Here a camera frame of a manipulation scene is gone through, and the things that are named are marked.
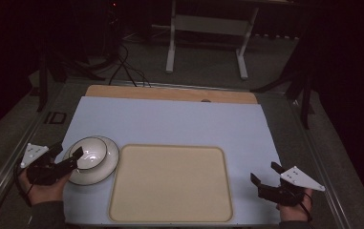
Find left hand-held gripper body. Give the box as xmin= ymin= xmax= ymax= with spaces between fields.
xmin=19 ymin=142 xmax=78 ymax=187

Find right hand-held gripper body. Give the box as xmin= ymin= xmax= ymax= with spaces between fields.
xmin=257 ymin=165 xmax=327 ymax=208

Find white bowl with dark rim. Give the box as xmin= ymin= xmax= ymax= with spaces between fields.
xmin=68 ymin=136 xmax=109 ymax=171

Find person's left hand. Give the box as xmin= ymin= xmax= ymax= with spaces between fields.
xmin=17 ymin=167 xmax=73 ymax=207

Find person's right hand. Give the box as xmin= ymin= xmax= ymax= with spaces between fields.
xmin=275 ymin=188 xmax=315 ymax=223

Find black floor socket plate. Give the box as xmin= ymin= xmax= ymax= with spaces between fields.
xmin=43 ymin=111 xmax=68 ymax=126

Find white plate with dark rim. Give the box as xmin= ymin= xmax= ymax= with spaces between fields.
xmin=62 ymin=135 xmax=120 ymax=187

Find black stand legs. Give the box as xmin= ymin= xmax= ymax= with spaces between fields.
xmin=35 ymin=47 xmax=107 ymax=113
xmin=249 ymin=60 xmax=316 ymax=131

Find beige rectangular tray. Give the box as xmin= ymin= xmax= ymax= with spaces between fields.
xmin=107 ymin=143 xmax=234 ymax=224

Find white table mat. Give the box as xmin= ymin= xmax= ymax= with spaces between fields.
xmin=61 ymin=95 xmax=283 ymax=227

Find wooden table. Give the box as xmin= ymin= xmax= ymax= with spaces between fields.
xmin=84 ymin=84 xmax=259 ymax=105

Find white metal stand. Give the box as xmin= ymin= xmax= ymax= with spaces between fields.
xmin=165 ymin=0 xmax=261 ymax=81

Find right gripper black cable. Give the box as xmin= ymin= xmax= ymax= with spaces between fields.
xmin=292 ymin=185 xmax=316 ymax=223

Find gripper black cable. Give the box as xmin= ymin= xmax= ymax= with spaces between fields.
xmin=292 ymin=185 xmax=316 ymax=223
xmin=12 ymin=163 xmax=34 ymax=208

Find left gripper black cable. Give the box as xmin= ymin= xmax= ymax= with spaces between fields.
xmin=12 ymin=163 xmax=34 ymax=208

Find metal floor rail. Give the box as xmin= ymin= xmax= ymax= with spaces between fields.
xmin=0 ymin=80 xmax=73 ymax=223
xmin=286 ymin=94 xmax=355 ymax=229

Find black floor cables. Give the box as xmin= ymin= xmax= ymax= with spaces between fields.
xmin=107 ymin=42 xmax=153 ymax=89

